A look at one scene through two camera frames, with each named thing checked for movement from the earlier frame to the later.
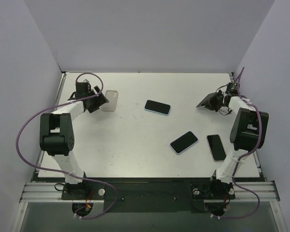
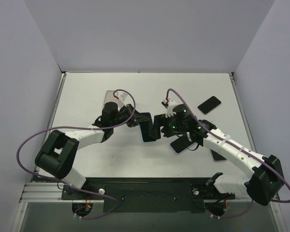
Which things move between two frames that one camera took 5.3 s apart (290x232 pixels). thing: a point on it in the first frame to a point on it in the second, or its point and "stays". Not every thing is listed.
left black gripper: x=96 y=99 to x=136 y=118
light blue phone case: x=158 y=107 to x=146 y=142
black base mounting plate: x=150 y=195 stays
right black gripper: x=214 y=101 to x=163 y=123
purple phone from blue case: x=157 y=107 to x=145 y=127
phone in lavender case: x=183 y=142 stays
